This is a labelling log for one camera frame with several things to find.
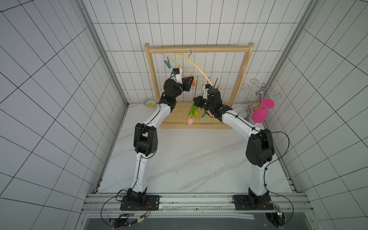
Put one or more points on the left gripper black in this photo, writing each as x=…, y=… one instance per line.
x=186, y=81

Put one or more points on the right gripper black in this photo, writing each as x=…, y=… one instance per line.
x=212, y=90

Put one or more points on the pink tulip flower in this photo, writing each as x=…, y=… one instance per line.
x=191, y=119

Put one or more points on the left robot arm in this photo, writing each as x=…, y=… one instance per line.
x=146, y=138

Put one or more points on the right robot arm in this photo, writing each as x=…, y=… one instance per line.
x=260, y=148

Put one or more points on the small patterned bowl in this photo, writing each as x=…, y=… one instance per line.
x=150, y=101

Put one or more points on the teal clothespin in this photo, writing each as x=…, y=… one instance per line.
x=167, y=63

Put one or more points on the patterned cup on stand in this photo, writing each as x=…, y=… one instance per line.
x=253, y=106

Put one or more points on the magenta plastic wine glass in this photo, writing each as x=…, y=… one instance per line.
x=259, y=115

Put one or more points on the chrome glass holder stand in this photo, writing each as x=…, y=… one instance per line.
x=259, y=94

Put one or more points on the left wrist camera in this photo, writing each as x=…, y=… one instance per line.
x=177, y=73

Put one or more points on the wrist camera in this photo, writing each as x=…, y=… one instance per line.
x=205, y=91
x=177, y=73

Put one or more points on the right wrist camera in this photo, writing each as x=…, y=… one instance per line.
x=205, y=91

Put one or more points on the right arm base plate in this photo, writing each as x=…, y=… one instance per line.
x=250, y=202

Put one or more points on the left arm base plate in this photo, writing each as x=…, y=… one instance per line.
x=146, y=202

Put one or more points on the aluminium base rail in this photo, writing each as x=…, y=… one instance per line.
x=190, y=211

